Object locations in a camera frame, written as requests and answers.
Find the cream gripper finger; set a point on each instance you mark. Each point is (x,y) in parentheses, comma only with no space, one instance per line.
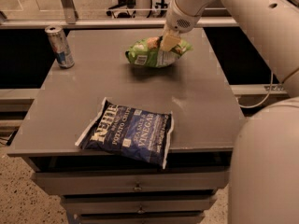
(170,39)

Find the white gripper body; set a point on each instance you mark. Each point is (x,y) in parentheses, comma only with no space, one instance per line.
(177,20)

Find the green rice chip bag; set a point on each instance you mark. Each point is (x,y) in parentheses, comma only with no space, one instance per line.
(146,52)

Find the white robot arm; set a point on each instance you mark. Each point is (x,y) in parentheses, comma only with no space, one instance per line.
(264,174)

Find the blue kettle chip bag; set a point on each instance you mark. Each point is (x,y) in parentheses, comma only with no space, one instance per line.
(129,132)

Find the black office chair base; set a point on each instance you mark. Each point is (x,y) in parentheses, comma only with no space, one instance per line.
(122,9)

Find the silver blue energy drink can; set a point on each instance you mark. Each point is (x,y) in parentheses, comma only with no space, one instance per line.
(60,47)

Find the top grey drawer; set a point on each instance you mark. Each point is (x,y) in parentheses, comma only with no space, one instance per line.
(87,183)

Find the grey drawer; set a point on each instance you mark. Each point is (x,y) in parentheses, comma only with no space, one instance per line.
(138,204)
(87,183)
(149,218)

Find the middle grey drawer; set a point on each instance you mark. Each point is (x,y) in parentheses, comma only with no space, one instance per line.
(138,204)

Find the grey drawer cabinet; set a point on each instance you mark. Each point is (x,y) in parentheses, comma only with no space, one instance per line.
(194,90)

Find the bottom grey drawer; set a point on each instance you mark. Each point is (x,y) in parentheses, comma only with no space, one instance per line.
(149,218)

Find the metal railing frame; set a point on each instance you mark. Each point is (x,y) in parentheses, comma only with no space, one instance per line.
(73,14)

